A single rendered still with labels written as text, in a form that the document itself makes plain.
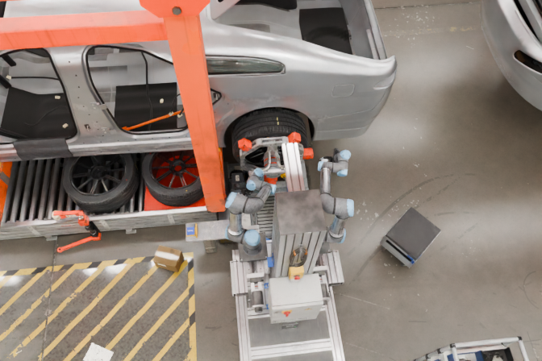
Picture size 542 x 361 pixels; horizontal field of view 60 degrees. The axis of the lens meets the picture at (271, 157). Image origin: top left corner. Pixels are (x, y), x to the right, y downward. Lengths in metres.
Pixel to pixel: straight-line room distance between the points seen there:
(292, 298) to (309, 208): 0.85
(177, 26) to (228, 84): 1.25
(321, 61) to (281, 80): 0.33
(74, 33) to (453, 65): 4.75
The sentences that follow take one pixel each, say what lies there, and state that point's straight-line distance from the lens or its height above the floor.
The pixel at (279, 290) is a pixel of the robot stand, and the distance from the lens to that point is 3.26.
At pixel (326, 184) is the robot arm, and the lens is 3.39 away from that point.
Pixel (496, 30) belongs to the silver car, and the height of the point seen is 1.07.
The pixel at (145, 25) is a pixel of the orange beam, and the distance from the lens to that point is 2.43.
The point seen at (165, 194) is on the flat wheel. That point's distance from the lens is 4.38.
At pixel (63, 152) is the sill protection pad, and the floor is 0.87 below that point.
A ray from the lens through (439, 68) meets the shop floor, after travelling 6.18.
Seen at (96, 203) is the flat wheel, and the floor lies 0.50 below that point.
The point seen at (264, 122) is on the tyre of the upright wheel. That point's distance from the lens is 3.88.
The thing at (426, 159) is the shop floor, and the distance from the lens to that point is 5.36.
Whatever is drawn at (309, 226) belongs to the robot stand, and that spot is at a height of 2.03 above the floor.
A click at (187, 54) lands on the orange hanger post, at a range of 2.51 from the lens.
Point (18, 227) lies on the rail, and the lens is 4.83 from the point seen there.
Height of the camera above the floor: 4.38
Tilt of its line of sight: 60 degrees down
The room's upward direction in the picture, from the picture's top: 3 degrees clockwise
